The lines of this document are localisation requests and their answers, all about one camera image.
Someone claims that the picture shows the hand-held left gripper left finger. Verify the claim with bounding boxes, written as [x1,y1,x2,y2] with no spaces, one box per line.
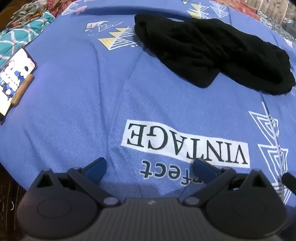
[31,157,121,208]

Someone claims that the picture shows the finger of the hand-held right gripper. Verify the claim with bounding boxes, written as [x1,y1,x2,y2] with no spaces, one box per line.
[281,172,296,195]

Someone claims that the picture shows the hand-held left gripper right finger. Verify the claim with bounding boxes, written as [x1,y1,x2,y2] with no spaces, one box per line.
[182,158,274,208]

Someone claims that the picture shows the black pants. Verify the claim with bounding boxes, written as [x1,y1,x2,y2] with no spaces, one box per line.
[134,13,296,95]

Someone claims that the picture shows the blue printed bedsheet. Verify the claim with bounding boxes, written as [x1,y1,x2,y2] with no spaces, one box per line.
[0,0,296,210]

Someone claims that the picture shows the wooden phone stand stick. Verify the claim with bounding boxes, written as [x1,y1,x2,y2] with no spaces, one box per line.
[10,75,35,108]

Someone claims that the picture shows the smartphone with lit screen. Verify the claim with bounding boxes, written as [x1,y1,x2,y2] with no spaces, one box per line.
[0,46,37,123]

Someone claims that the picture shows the teal patterned pillow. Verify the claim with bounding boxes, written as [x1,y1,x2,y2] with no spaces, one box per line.
[0,11,56,68]

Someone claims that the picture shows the floral scarf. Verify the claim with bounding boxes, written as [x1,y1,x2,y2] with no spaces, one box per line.
[6,0,49,29]

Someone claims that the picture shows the beige leaf print curtain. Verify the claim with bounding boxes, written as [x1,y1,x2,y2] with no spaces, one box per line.
[264,0,296,25]

